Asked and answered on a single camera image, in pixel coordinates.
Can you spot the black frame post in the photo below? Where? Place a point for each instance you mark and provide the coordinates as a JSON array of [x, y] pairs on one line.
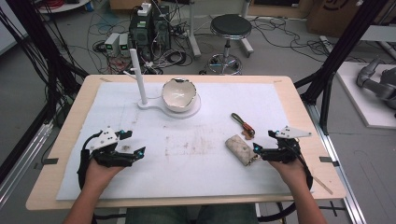
[[342, 53], [34, 40]]

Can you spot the black round stool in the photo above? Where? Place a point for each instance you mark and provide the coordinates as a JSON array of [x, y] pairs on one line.
[[231, 26]]

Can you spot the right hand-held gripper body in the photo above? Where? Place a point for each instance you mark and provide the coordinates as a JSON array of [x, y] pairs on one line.
[[288, 152]]

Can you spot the grey power supply unit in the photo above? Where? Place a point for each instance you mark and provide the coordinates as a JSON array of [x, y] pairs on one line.
[[124, 43], [112, 43]]

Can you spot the white stand with pole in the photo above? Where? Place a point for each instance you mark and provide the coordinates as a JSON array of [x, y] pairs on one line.
[[141, 81]]

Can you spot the black computer tower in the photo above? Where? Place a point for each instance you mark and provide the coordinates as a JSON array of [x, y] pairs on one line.
[[149, 32]]

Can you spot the aluminium rail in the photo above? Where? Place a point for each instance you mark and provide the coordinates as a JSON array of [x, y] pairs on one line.
[[21, 158], [339, 161]]

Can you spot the wooden table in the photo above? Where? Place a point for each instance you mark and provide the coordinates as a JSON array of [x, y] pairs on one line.
[[323, 180]]

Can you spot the white desk leg frame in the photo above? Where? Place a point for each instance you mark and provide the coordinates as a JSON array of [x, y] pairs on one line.
[[194, 37]]

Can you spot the person's left hand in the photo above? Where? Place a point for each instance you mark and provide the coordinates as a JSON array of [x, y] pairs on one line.
[[101, 175]]

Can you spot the beige cloth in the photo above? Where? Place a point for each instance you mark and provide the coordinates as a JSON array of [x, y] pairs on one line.
[[240, 149]]

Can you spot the white table mat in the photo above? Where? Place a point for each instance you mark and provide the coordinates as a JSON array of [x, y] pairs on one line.
[[193, 174]]

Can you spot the white platform board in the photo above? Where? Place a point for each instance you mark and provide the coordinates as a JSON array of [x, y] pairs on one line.
[[358, 105]]

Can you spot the white round table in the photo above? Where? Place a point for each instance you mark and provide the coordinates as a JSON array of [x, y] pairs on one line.
[[62, 6]]

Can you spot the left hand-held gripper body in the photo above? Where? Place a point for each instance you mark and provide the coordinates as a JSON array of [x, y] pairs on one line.
[[102, 140]]

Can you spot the white eggshell-shaped bowl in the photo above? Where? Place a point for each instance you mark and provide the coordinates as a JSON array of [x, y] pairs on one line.
[[179, 96]]

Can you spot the thin wooden stick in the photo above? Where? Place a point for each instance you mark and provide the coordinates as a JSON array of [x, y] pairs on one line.
[[323, 185]]

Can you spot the white power adapter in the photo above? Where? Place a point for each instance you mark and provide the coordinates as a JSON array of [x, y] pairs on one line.
[[144, 8]]

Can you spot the cardboard box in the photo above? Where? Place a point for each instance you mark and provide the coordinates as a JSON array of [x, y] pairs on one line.
[[336, 15]]

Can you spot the person's right hand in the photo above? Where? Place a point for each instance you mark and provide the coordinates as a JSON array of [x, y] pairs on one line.
[[291, 175]]

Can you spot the dark tape piece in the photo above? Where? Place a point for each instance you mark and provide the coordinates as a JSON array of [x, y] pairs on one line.
[[328, 160], [50, 161]]

